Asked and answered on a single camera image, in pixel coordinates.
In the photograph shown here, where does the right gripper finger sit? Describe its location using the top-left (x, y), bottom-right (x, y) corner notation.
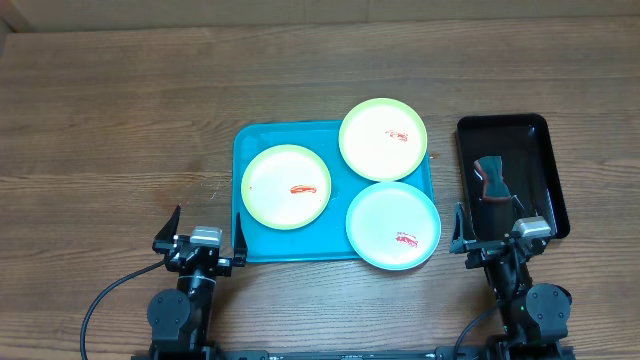
top-left (449, 202), bottom-right (475, 254)
top-left (511, 195), bottom-right (528, 220)

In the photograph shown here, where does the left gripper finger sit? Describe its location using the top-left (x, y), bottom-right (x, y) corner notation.
top-left (152, 205), bottom-right (181, 253)
top-left (232, 213), bottom-right (248, 266)

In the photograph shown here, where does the orange and dark sponge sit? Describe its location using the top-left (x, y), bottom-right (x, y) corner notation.
top-left (474, 156), bottom-right (511, 202)

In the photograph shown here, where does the light blue plate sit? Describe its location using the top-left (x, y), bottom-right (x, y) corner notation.
top-left (345, 182), bottom-right (442, 271)

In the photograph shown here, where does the green plate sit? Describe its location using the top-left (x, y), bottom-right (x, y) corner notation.
top-left (338, 98), bottom-right (428, 182)
top-left (241, 144), bottom-right (332, 230)

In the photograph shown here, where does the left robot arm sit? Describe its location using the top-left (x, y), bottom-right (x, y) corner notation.
top-left (147, 206), bottom-right (248, 360)

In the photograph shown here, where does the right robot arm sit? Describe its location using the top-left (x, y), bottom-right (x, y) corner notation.
top-left (443, 203), bottom-right (575, 359)

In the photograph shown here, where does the black rectangular tray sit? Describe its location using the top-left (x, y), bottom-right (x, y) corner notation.
top-left (456, 113), bottom-right (571, 241)

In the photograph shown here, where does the teal plastic tray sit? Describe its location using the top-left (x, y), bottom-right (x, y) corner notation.
top-left (232, 120), bottom-right (433, 263)

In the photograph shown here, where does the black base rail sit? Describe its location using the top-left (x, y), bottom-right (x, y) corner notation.
top-left (130, 344), bottom-right (576, 360)

